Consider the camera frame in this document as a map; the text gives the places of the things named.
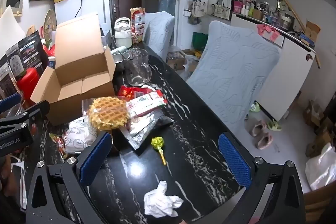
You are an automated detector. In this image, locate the light blue cloth roll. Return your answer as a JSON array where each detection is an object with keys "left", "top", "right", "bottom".
[{"left": 110, "top": 46, "right": 127, "bottom": 57}]

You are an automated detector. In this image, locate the green shopping bag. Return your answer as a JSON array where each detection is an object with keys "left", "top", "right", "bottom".
[{"left": 192, "top": 32, "right": 209, "bottom": 52}]

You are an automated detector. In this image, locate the white foam board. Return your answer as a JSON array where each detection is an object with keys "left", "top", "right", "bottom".
[{"left": 0, "top": 6, "right": 26, "bottom": 58}]

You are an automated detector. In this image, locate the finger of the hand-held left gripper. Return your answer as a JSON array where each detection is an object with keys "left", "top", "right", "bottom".
[
  {"left": 0, "top": 100, "right": 51, "bottom": 132},
  {"left": 0, "top": 93, "right": 22, "bottom": 112}
]

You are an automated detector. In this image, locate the tall red white snack bag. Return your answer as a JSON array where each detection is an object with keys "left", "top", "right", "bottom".
[{"left": 130, "top": 7, "right": 146, "bottom": 43}]

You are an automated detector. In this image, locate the pink fluffy slipper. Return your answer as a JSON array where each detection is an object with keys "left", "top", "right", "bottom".
[
  {"left": 256, "top": 134, "right": 274, "bottom": 150},
  {"left": 252, "top": 120, "right": 268, "bottom": 137}
]

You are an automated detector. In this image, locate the wall intercom panel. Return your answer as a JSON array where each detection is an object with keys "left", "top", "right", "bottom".
[{"left": 0, "top": 0, "right": 24, "bottom": 17}]

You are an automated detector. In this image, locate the white plastic bag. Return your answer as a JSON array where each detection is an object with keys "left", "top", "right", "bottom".
[{"left": 304, "top": 142, "right": 336, "bottom": 191}]

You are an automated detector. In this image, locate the green wrapped lollipop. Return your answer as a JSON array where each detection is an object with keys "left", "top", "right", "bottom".
[{"left": 151, "top": 136, "right": 168, "bottom": 166}]

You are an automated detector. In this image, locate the small floor carton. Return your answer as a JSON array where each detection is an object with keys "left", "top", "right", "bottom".
[{"left": 166, "top": 50, "right": 187, "bottom": 70}]

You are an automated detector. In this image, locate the row of cosmetics bottles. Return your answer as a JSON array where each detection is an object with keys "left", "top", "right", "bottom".
[{"left": 232, "top": 0, "right": 295, "bottom": 31}]

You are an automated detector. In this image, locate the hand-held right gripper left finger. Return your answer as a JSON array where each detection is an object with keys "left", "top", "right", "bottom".
[{"left": 26, "top": 132, "right": 113, "bottom": 224}]

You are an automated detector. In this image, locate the open carton on cabinet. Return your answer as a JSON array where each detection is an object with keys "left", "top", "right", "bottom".
[{"left": 300, "top": 20, "right": 321, "bottom": 47}]

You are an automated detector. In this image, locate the white thermos jug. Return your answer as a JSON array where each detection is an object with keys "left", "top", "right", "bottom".
[{"left": 114, "top": 17, "right": 133, "bottom": 48}]

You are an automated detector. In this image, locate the white refrigerator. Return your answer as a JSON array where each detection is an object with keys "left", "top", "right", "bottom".
[{"left": 54, "top": 0, "right": 112, "bottom": 31}]

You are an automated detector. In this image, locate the black power cable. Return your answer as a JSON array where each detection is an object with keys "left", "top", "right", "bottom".
[{"left": 75, "top": 0, "right": 87, "bottom": 20}]

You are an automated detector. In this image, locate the clear glass pitcher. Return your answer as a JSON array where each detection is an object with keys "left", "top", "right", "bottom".
[{"left": 122, "top": 48, "right": 152, "bottom": 87}]

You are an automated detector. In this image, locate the brown cardboard box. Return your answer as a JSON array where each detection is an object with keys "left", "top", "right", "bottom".
[{"left": 30, "top": 13, "right": 116, "bottom": 126}]

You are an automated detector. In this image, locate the red plastic bag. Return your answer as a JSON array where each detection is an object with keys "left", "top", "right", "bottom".
[{"left": 42, "top": 43, "right": 56, "bottom": 59}]

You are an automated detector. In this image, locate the bamboo pole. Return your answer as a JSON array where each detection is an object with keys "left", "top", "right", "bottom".
[{"left": 249, "top": 0, "right": 321, "bottom": 69}]

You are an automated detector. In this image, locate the black printed pouch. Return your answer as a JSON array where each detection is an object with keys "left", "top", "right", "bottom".
[{"left": 5, "top": 31, "right": 44, "bottom": 75}]

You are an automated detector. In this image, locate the white bun packet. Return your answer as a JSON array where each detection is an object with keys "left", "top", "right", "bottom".
[{"left": 64, "top": 117, "right": 98, "bottom": 154}]

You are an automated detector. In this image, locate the waffle in clear packet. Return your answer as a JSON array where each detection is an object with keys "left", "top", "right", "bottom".
[{"left": 82, "top": 96, "right": 132, "bottom": 132}]

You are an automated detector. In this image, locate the pink red snack packet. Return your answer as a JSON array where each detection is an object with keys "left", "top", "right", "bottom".
[{"left": 128, "top": 90, "right": 168, "bottom": 117}]

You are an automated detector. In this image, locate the crumpled white tissue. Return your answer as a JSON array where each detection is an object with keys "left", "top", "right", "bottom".
[{"left": 143, "top": 180, "right": 184, "bottom": 217}]

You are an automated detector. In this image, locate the white cabinet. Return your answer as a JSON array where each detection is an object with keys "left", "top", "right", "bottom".
[{"left": 230, "top": 12, "right": 317, "bottom": 123}]

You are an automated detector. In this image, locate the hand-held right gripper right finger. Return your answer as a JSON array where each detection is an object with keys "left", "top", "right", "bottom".
[{"left": 218, "top": 132, "right": 305, "bottom": 224}]

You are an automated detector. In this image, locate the canvas tote bag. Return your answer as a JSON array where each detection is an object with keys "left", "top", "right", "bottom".
[{"left": 190, "top": 0, "right": 205, "bottom": 18}]

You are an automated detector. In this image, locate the woven round plate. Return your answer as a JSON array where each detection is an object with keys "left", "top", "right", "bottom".
[{"left": 43, "top": 9, "right": 57, "bottom": 42}]

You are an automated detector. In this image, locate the red lidded container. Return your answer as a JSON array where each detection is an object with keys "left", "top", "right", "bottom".
[{"left": 16, "top": 68, "right": 40, "bottom": 101}]

